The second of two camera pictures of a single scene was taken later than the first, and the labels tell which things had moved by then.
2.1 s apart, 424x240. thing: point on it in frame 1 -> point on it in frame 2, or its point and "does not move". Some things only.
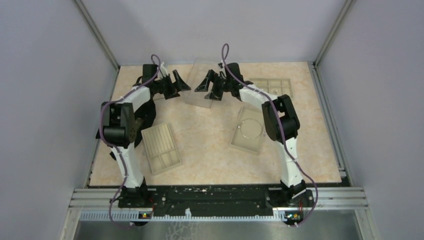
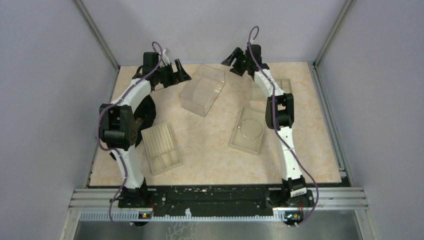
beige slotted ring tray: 161,150 does not move
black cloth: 144,116 does not move
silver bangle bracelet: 249,119 does not move
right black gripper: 211,75 -> 236,54
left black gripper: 178,86 -> 176,77
